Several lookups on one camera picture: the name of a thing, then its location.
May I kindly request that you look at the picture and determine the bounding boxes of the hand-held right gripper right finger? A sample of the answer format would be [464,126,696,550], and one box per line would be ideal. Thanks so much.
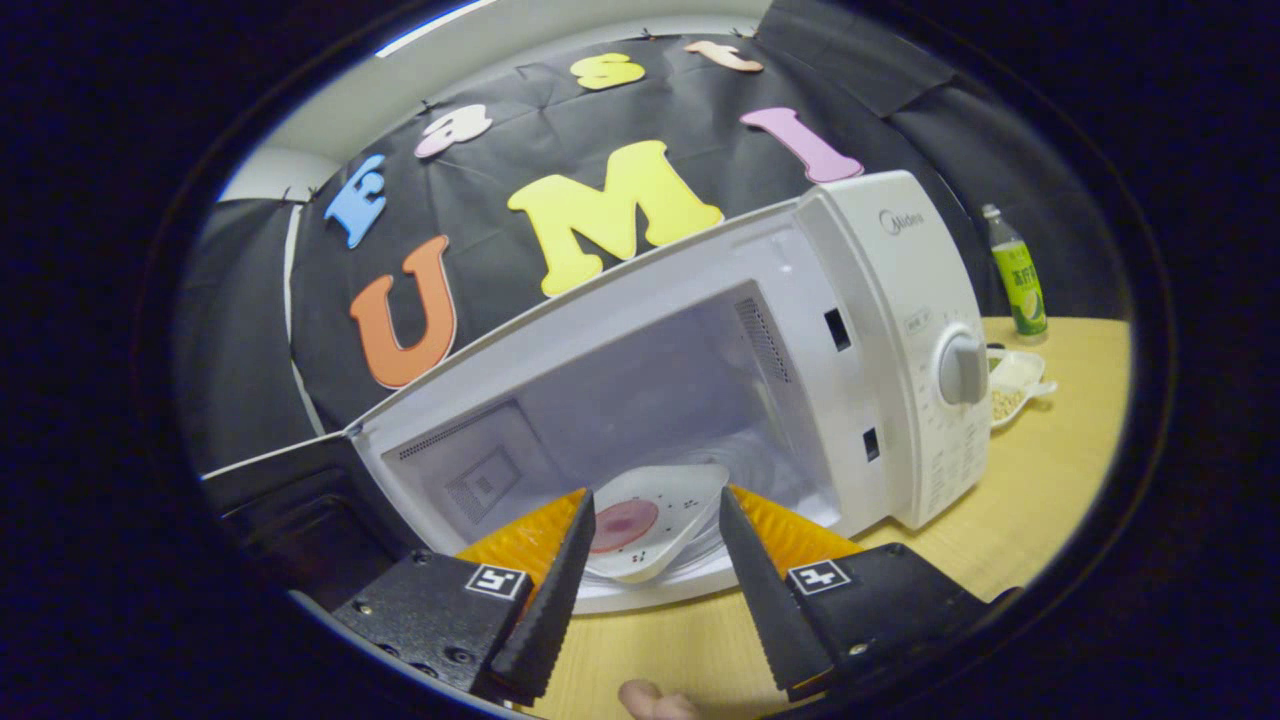
[718,485,1021,703]

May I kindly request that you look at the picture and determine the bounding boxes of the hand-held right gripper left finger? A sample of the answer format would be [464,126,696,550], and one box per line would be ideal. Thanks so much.
[330,488,598,706]

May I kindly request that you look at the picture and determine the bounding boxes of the white plate with pink food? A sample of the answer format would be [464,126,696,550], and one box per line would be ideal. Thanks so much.
[583,462,731,584]

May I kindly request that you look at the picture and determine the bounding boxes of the white microwave oven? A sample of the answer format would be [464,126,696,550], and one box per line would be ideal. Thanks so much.
[200,170,993,616]

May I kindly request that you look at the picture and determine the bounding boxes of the white divided dish of beans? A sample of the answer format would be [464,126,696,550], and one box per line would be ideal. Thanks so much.
[985,347,1059,431]

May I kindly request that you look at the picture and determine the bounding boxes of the green drink bottle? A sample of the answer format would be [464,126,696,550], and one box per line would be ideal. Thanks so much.
[980,204,1049,338]

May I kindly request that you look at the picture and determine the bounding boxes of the black backdrop cloth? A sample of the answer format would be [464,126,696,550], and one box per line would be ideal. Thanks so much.
[175,0,1131,476]

